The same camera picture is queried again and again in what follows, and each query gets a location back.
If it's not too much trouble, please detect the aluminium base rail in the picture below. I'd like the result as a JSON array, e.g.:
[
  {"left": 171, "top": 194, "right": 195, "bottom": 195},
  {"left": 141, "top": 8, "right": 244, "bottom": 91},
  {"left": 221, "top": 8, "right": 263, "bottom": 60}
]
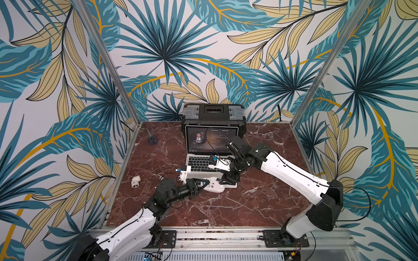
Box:
[{"left": 78, "top": 226, "right": 360, "bottom": 261}]

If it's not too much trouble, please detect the black plastic toolbox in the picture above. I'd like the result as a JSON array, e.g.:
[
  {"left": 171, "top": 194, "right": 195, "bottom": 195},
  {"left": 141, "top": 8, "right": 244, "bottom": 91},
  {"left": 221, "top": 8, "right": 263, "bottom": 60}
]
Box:
[{"left": 181, "top": 103, "right": 247, "bottom": 138}]

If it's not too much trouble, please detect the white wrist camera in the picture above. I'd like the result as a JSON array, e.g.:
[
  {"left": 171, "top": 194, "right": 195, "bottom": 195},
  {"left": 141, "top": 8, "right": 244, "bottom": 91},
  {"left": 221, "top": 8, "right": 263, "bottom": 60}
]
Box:
[
  {"left": 175, "top": 165, "right": 195, "bottom": 184},
  {"left": 208, "top": 156, "right": 231, "bottom": 172}
]

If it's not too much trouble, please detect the right aluminium frame post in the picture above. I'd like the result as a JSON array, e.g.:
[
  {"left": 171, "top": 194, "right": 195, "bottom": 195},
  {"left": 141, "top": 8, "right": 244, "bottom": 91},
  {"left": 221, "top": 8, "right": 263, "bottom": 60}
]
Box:
[{"left": 290, "top": 0, "right": 371, "bottom": 128}]

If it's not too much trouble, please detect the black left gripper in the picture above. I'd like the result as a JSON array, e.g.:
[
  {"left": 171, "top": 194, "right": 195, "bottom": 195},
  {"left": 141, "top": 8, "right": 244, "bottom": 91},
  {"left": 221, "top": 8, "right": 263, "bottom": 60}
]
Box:
[{"left": 166, "top": 177, "right": 210, "bottom": 204}]

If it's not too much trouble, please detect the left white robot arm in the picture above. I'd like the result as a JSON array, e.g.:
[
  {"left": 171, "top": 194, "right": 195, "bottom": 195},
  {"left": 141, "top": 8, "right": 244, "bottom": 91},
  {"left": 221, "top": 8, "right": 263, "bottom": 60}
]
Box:
[{"left": 68, "top": 178, "right": 210, "bottom": 261}]

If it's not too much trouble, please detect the left aluminium frame post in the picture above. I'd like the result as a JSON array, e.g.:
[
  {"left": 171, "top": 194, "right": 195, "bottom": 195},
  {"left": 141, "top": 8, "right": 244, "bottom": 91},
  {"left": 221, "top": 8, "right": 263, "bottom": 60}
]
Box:
[{"left": 74, "top": 0, "right": 142, "bottom": 128}]

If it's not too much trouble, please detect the white pipe elbow fitting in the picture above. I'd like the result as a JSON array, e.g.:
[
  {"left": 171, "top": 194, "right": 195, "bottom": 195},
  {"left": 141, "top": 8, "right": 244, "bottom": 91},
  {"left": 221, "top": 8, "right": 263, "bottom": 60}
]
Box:
[{"left": 131, "top": 175, "right": 142, "bottom": 189}]

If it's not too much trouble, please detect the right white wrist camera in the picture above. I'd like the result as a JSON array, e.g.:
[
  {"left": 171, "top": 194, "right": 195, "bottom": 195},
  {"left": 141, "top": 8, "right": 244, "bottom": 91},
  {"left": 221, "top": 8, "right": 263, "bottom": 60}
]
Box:
[{"left": 208, "top": 156, "right": 231, "bottom": 172}]

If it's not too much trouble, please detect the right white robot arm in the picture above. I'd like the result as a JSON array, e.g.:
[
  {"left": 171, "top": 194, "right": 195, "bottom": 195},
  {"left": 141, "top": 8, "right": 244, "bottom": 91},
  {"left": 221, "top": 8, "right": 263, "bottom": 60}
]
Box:
[{"left": 221, "top": 136, "right": 344, "bottom": 240}]

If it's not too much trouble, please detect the white wireless mouse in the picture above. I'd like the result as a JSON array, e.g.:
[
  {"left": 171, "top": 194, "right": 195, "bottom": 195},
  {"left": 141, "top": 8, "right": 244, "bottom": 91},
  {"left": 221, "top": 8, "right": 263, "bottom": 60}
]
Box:
[{"left": 204, "top": 177, "right": 225, "bottom": 193}]

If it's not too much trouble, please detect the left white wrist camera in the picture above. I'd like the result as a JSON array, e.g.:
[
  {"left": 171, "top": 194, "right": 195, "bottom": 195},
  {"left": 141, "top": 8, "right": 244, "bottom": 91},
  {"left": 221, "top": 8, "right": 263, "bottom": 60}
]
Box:
[{"left": 175, "top": 165, "right": 195, "bottom": 184}]

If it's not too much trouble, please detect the aluminium frame post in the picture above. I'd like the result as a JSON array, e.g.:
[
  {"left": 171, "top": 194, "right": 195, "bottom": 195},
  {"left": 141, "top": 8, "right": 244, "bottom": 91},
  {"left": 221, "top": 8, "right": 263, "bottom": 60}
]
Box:
[
  {"left": 290, "top": 0, "right": 371, "bottom": 128},
  {"left": 74, "top": 0, "right": 142, "bottom": 128}
]

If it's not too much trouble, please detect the silver laptop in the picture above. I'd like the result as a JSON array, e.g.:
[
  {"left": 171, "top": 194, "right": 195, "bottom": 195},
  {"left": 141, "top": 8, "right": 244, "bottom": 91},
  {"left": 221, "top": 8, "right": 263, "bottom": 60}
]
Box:
[{"left": 185, "top": 126, "right": 238, "bottom": 189}]

